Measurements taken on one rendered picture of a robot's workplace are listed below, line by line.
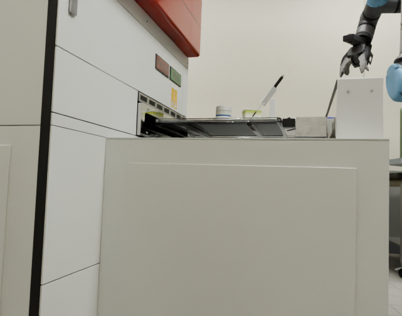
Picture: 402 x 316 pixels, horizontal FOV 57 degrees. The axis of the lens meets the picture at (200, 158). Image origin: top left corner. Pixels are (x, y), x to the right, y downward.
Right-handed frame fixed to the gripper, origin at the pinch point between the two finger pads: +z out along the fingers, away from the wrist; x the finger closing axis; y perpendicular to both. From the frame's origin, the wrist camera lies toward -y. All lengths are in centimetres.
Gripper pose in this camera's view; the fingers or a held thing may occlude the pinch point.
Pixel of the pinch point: (350, 71)
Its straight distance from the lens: 165.8
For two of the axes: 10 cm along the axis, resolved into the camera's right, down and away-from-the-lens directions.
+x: -6.5, 0.2, 7.6
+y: 6.7, 5.0, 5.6
